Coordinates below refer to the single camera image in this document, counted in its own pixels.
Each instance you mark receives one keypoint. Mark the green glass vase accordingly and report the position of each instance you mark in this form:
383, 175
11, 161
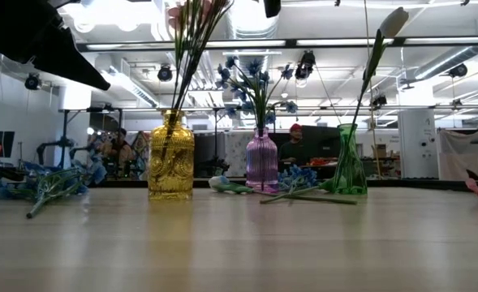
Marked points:
349, 166

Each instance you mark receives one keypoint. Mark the black tripod stand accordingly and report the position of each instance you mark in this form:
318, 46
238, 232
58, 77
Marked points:
64, 138

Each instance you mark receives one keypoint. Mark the person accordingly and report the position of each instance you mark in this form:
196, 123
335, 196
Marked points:
295, 148
121, 152

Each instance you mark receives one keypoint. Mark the silver ceiling duct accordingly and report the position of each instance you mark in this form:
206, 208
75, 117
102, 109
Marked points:
449, 61

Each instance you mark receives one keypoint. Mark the white cylindrical machine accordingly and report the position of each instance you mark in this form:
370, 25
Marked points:
419, 142

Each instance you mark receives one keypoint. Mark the yellow glass vase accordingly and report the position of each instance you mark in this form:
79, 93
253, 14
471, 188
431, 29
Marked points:
171, 162

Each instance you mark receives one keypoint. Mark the pink glass vase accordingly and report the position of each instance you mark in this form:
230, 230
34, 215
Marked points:
261, 162

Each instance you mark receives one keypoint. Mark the blue artificial flower bunch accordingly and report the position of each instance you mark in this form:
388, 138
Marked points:
259, 105
52, 186
297, 176

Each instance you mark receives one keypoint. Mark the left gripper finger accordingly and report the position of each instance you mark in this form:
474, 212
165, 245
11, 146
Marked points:
66, 61

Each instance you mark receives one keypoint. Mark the white artificial tulip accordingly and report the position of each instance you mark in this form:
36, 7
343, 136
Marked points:
324, 185
226, 186
374, 52

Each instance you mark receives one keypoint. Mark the beige cloth cover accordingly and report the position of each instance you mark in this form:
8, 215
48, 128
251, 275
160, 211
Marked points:
462, 154

